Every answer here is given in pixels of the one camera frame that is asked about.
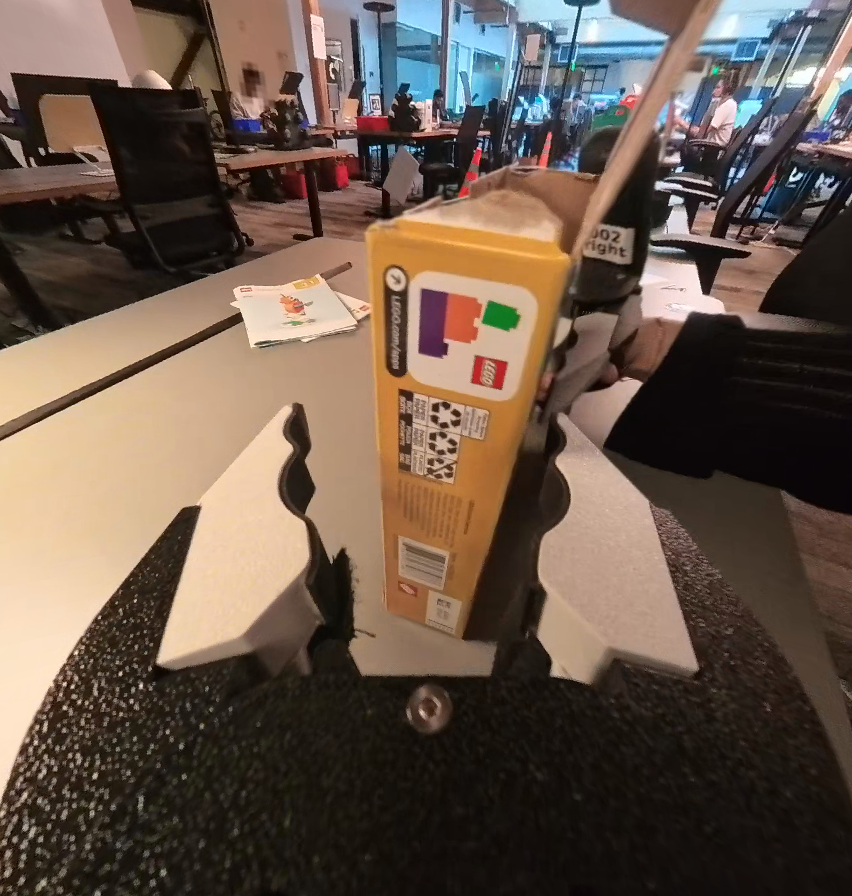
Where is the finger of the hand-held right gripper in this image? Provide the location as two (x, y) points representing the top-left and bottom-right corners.
(538, 314), (622, 422)
(606, 290), (645, 359)

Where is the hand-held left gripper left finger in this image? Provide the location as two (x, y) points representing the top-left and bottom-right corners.
(155, 402), (327, 676)

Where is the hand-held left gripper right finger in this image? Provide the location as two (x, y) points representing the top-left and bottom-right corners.
(468, 412), (701, 686)

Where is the yellow lego box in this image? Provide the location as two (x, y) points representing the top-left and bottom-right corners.
(365, 0), (724, 643)

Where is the lego instruction booklet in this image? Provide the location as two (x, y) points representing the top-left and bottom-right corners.
(231, 282), (372, 324)
(240, 275), (358, 349)

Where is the person's right forearm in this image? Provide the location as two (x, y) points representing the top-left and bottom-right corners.
(603, 311), (852, 515)

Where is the person's right hand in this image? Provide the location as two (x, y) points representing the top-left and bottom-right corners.
(603, 315), (694, 385)

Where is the black armrest office chair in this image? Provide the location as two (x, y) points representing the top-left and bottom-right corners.
(649, 97), (829, 296)

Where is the person's black clothed body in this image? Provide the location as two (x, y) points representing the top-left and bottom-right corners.
(757, 237), (852, 317)

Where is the dark wooden desk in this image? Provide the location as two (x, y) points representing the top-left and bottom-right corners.
(0, 146), (351, 337)
(355, 125), (493, 193)

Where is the black mesh office chair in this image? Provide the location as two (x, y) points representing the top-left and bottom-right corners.
(89, 83), (256, 275)

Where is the wooden back chair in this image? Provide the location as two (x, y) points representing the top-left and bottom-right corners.
(9, 72), (122, 169)

